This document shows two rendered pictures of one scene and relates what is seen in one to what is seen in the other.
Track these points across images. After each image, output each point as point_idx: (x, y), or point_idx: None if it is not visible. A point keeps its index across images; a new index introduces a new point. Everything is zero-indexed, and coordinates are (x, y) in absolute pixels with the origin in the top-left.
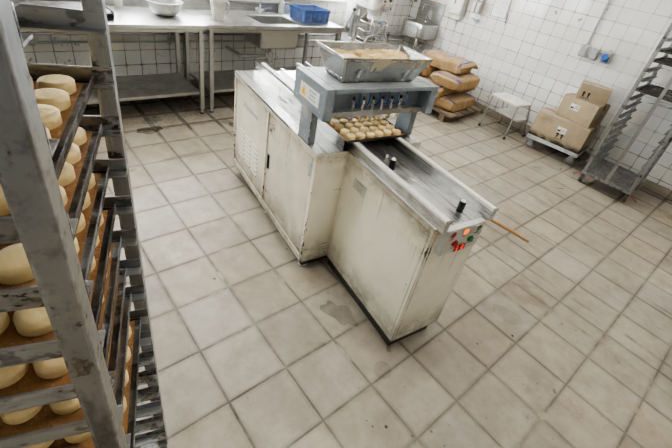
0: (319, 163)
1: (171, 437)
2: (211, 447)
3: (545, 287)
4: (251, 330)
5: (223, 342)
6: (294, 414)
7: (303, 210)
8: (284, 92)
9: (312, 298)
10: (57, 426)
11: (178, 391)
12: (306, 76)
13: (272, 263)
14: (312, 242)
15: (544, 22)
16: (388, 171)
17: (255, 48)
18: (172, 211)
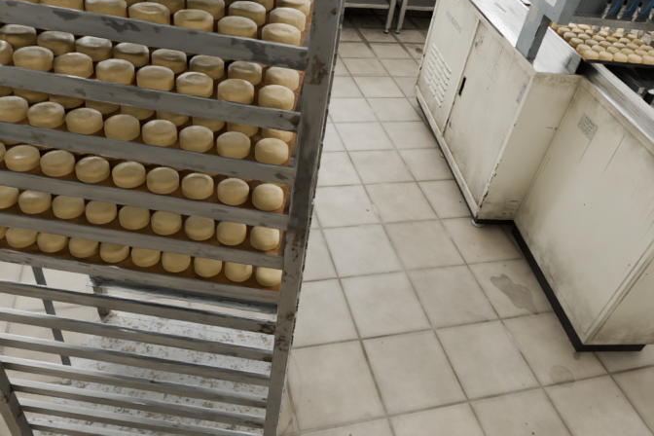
0: (536, 84)
1: (294, 348)
2: (333, 375)
3: None
4: (399, 275)
5: (365, 277)
6: (433, 381)
7: (497, 149)
8: None
9: (482, 266)
10: (264, 163)
11: (308, 308)
12: None
13: (439, 213)
14: (498, 195)
15: None
16: (640, 102)
17: None
18: (334, 129)
